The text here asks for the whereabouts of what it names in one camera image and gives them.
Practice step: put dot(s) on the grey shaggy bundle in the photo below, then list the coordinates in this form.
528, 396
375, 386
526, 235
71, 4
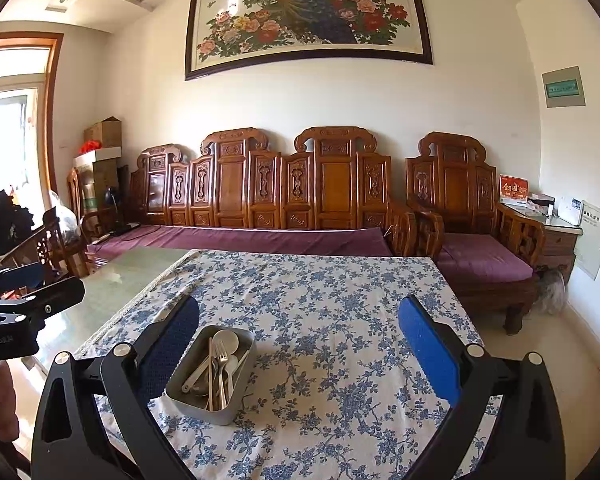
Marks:
550, 290

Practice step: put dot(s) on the black desk lamp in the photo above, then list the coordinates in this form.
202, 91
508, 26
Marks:
112, 197

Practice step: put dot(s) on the framed peacock flower painting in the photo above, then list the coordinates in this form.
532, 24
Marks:
305, 15

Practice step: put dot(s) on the carved wooden chair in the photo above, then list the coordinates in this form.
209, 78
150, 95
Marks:
75, 195

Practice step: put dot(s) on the wooden side table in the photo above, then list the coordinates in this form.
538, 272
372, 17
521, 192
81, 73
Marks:
560, 245

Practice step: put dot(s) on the carved wooden armchair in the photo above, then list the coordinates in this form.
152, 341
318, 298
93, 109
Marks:
450, 175

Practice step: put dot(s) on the metal fork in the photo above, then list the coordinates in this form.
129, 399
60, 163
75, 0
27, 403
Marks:
221, 360

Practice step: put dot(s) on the square purple armchair cushion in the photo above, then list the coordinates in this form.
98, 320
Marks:
480, 255

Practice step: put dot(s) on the green box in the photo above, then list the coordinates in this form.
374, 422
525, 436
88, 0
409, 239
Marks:
90, 204

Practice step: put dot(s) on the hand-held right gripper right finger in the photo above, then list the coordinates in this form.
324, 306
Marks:
430, 355

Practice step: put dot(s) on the blue floral tablecloth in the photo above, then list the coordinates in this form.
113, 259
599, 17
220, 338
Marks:
330, 310

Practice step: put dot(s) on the white flat box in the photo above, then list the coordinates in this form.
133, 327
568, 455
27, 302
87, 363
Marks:
97, 156

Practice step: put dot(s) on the wooden dining chair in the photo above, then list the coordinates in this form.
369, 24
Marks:
45, 250

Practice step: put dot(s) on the red decoration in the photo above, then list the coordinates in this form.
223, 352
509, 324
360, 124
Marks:
90, 148

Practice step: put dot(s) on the long purple sofa cushion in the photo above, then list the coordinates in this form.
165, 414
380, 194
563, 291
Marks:
230, 237

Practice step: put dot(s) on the grey metal tin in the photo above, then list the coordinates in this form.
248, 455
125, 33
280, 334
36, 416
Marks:
215, 412

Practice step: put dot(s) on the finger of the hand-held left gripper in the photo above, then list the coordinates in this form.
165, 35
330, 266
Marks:
27, 275
60, 292

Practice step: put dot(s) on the red greeting card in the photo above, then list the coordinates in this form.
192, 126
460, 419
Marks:
514, 190

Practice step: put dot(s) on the grey electrical panel box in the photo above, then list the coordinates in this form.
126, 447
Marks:
594, 240

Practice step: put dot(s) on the white plastic spoon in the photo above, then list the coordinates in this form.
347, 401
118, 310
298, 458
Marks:
233, 361

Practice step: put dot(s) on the dark cardboard box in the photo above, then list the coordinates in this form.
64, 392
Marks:
105, 180

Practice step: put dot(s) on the ceiling vent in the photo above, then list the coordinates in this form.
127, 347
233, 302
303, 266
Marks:
58, 6

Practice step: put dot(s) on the wooden door frame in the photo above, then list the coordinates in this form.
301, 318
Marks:
52, 110

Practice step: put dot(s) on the clear plastic bag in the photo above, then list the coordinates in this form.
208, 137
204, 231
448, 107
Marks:
62, 215

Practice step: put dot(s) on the brown wooden chopstick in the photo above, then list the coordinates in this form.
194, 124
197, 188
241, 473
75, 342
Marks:
211, 375

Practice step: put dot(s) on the carved wooden sofa bench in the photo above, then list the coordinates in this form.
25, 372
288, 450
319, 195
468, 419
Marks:
230, 185

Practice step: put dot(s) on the grey green-label wall panel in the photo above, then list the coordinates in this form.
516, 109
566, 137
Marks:
563, 86

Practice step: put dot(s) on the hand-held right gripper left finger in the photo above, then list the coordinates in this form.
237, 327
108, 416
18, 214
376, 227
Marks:
172, 345

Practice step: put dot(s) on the black clothing pile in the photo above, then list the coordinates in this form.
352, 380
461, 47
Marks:
5, 220

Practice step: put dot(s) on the white box device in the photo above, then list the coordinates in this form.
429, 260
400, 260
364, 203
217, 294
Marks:
567, 210

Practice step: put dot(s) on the brown cardboard box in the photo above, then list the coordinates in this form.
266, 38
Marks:
102, 132

